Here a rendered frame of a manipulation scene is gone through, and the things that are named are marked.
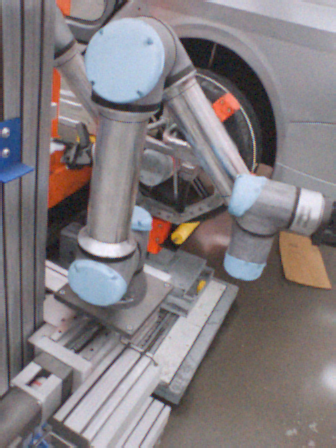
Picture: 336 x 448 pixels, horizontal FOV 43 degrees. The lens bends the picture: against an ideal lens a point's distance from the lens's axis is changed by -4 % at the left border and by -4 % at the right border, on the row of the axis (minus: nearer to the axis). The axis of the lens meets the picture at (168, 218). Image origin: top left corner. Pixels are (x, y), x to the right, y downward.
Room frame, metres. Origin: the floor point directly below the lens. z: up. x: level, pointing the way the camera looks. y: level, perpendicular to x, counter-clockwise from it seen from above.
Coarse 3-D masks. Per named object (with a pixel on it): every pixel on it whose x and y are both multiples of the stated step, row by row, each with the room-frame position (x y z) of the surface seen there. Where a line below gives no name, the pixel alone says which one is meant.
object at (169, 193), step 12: (156, 120) 1.79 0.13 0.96; (168, 180) 1.93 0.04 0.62; (192, 180) 1.72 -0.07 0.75; (144, 192) 1.76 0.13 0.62; (156, 192) 1.79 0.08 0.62; (168, 192) 1.83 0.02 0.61; (192, 192) 1.85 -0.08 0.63; (204, 192) 1.70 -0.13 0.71; (168, 204) 1.72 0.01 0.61; (192, 204) 1.69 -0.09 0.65
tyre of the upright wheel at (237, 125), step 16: (208, 80) 1.76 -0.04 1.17; (224, 80) 1.87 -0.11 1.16; (208, 96) 1.70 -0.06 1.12; (240, 96) 1.82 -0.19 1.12; (240, 112) 1.69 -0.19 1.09; (240, 128) 1.65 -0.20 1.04; (256, 128) 1.78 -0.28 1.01; (240, 144) 1.64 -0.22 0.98; (256, 144) 1.73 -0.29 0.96; (256, 160) 1.73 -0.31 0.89; (224, 208) 1.65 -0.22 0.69
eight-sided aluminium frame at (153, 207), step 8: (224, 128) 1.63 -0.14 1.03; (216, 192) 1.57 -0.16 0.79; (136, 200) 1.68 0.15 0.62; (144, 200) 1.71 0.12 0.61; (152, 200) 1.71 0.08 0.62; (208, 200) 1.58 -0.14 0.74; (216, 200) 1.57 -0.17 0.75; (144, 208) 1.67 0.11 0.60; (152, 208) 1.66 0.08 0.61; (160, 208) 1.65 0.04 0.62; (168, 208) 1.68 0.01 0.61; (192, 208) 1.60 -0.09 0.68; (200, 208) 1.61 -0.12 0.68; (208, 208) 1.58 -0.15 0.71; (160, 216) 1.64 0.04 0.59; (168, 216) 1.64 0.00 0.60; (184, 216) 1.63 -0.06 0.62; (192, 216) 1.60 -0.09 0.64; (176, 224) 1.62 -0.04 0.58
